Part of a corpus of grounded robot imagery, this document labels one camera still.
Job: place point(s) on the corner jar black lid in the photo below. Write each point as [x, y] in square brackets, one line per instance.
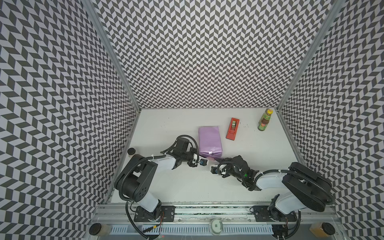
[100, 230]
[322, 230]

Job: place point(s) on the red tape dispenser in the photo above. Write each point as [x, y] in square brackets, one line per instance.
[232, 130]

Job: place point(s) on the left corner jar black lid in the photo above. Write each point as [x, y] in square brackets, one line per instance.
[100, 230]

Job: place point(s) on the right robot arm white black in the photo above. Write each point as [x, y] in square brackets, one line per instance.
[306, 188]

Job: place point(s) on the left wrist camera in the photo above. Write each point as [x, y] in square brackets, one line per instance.
[200, 161]

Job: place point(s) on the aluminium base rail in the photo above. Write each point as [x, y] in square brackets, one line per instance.
[229, 213]

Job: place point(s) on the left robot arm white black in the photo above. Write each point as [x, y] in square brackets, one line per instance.
[134, 181]

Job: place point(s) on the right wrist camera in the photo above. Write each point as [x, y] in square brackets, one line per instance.
[215, 170]

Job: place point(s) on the green sauce bottle yellow cap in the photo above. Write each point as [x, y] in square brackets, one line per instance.
[265, 119]

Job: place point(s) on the pink wrapping paper sheet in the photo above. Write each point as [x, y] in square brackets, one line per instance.
[210, 144]

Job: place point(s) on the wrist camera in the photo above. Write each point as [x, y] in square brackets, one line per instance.
[200, 161]
[215, 170]

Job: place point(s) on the small jar black lid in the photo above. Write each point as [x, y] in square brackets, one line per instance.
[131, 152]

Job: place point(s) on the round white button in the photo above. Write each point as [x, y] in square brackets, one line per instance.
[216, 227]

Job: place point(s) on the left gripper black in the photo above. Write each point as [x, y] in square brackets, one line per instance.
[193, 149]

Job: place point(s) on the right corner jar black lid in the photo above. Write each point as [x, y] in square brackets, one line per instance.
[322, 230]

